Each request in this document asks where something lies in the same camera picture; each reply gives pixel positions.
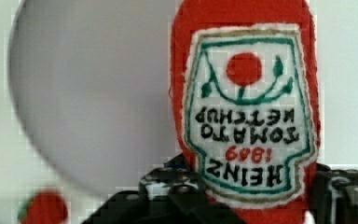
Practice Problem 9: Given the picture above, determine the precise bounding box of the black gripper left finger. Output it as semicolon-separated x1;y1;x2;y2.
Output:
81;155;246;224

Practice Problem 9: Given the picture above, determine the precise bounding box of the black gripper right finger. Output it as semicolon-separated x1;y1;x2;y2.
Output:
310;163;358;224

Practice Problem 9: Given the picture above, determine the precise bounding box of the red plush ketchup bottle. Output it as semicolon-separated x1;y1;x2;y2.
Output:
171;0;320;224

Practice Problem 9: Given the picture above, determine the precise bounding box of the grey oval plate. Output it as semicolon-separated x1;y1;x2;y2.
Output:
8;0;180;195

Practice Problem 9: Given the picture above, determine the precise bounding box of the small red plush tomato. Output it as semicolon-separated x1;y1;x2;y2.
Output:
18;190;69;224

